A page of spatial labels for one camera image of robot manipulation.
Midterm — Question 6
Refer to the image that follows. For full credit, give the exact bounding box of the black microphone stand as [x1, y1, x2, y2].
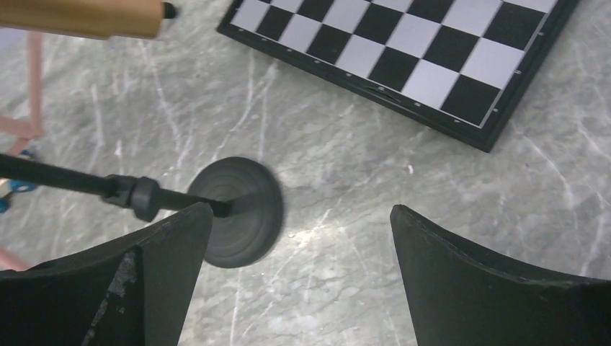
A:
[1, 154, 285, 268]

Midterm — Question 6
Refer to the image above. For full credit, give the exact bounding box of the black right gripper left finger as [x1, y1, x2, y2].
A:
[1, 203, 213, 345]

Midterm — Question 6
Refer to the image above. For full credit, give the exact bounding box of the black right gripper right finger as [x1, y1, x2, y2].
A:
[390, 205, 610, 345]

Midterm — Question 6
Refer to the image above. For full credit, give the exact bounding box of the pink music stand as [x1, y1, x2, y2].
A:
[0, 30, 46, 272]

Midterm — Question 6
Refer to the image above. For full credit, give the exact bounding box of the black white chessboard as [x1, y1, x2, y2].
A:
[217, 0, 577, 152]

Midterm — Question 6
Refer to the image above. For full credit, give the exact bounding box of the gold microphone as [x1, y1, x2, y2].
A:
[1, 0, 180, 40]

